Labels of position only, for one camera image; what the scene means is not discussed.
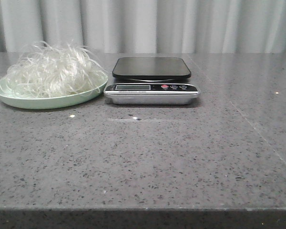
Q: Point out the black silver kitchen scale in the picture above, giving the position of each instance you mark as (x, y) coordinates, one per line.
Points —
(151, 81)

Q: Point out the light green plate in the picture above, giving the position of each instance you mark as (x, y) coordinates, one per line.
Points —
(7, 97)

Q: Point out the white vermicelli noodle bundle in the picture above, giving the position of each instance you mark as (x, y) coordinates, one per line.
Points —
(49, 71)

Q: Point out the white pleated curtain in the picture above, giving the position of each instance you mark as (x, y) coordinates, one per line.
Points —
(147, 26)

